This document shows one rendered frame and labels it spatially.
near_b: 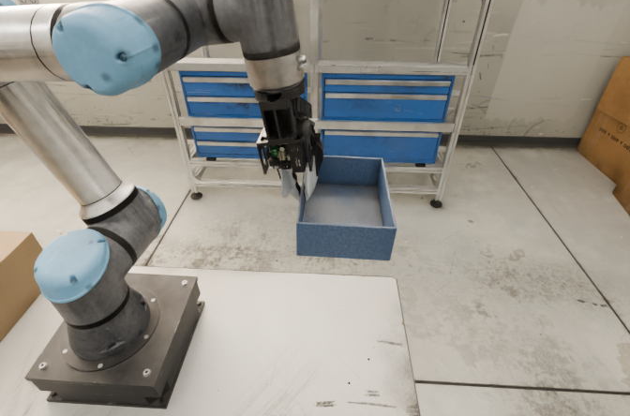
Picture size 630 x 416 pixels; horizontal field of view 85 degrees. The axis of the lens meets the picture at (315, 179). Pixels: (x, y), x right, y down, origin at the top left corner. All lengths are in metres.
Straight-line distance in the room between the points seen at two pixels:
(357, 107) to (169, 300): 1.50
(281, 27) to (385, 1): 2.35
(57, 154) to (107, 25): 0.43
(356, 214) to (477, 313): 1.38
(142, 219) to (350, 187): 0.43
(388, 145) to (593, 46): 1.81
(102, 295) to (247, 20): 0.54
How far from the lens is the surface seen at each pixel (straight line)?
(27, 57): 0.45
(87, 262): 0.72
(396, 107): 2.06
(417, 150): 2.22
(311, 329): 0.91
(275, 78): 0.45
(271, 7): 0.44
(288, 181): 0.57
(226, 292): 1.00
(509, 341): 1.92
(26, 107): 0.75
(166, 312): 0.88
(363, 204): 0.66
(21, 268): 1.15
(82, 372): 0.88
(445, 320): 1.86
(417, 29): 2.84
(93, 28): 0.36
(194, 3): 0.46
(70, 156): 0.76
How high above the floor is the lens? 1.48
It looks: 35 degrees down
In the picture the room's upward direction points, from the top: straight up
